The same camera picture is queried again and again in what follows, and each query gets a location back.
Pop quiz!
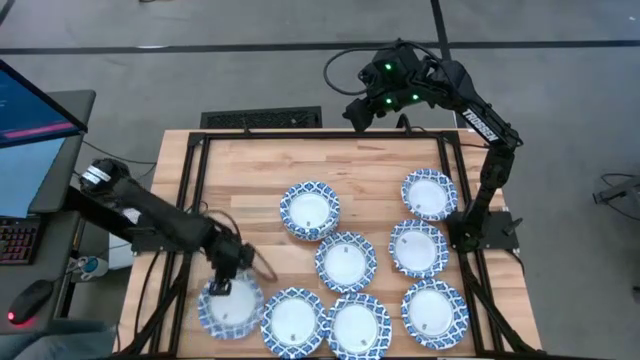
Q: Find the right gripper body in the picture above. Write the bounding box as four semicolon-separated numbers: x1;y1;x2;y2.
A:
372;84;426;114

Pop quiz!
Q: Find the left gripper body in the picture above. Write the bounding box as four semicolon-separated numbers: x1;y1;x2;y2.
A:
209;233;255;282

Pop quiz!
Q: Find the black floor vent grille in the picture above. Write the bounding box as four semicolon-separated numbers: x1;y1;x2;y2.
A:
200;105;323;130

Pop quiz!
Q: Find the blue and white cup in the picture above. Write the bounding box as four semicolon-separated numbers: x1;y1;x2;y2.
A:
79;254;110;281

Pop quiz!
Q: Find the person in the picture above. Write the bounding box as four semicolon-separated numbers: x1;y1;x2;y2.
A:
0;327;119;360

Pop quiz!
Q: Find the black computer mouse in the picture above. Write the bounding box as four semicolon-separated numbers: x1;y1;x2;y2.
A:
7;278;55;326

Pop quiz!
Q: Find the backlit black keyboard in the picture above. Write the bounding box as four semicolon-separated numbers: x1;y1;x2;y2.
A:
0;217;41;266

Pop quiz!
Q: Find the grey computer desk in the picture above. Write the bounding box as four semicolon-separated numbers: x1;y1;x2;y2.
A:
0;88;97;336

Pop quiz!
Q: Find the small blue computer screen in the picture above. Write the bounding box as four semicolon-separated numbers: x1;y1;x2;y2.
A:
0;137;67;220

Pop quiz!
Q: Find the large tilted computer monitor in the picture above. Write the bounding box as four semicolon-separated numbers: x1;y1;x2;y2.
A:
0;58;89;150

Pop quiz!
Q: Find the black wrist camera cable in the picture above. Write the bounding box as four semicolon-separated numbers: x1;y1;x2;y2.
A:
322;43;401;97

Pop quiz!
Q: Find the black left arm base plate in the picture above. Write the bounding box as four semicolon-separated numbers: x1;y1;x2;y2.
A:
130;213;204;254

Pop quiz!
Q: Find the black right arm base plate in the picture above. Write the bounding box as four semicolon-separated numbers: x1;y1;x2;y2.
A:
447;209;521;252

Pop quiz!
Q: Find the grey floor stand with cables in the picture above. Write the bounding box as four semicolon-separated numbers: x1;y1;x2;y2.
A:
592;172;640;224

